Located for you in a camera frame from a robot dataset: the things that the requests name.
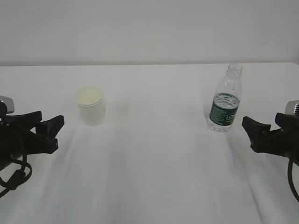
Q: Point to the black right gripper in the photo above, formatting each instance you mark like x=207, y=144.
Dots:
x=282, y=142

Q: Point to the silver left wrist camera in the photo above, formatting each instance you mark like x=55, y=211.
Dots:
x=6, y=105

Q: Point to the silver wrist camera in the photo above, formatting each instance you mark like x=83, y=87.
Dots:
x=6, y=105
x=292, y=108

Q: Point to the white paper cup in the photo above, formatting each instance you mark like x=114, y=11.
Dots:
x=90, y=101

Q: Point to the clear plastic water bottle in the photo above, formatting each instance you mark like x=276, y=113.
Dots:
x=226, y=100

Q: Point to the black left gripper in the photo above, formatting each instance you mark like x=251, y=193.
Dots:
x=17, y=139

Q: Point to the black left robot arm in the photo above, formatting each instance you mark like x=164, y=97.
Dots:
x=27, y=133

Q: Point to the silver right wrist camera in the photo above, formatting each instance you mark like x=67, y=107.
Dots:
x=292, y=108

